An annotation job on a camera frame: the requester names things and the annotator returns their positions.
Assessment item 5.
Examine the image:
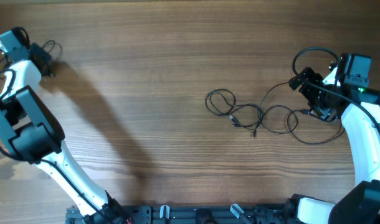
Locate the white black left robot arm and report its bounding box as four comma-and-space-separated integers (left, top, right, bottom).
0, 27, 132, 223

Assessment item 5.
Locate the black left camera cable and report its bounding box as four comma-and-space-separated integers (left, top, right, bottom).
0, 26, 113, 224

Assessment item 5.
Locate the black USB cable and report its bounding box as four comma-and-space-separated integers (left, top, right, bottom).
40, 39, 63, 78

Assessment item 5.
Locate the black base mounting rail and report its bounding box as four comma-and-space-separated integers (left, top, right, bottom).
65, 203, 290, 224

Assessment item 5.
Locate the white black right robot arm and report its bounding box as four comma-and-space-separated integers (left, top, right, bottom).
286, 53, 380, 223

